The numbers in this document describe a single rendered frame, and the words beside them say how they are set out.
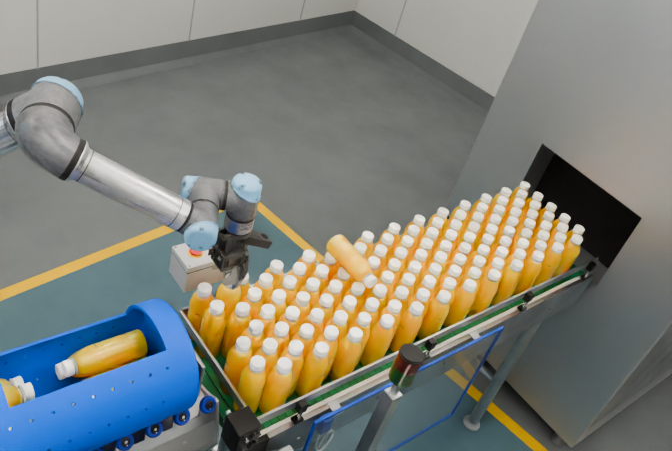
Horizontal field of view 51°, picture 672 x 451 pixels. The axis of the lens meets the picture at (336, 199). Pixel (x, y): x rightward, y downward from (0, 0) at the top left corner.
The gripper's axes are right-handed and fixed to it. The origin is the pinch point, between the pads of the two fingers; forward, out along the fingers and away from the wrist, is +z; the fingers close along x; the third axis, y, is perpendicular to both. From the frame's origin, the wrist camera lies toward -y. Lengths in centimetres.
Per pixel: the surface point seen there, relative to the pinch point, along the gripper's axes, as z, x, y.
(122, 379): -6.5, 22.4, 41.9
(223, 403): 23.3, 21.4, 10.7
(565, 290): 23, 36, -131
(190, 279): 8.2, -10.9, 5.9
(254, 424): 13.1, 35.7, 11.8
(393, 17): 84, -288, -346
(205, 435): 26.4, 26.2, 18.3
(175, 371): -4.7, 24.2, 29.9
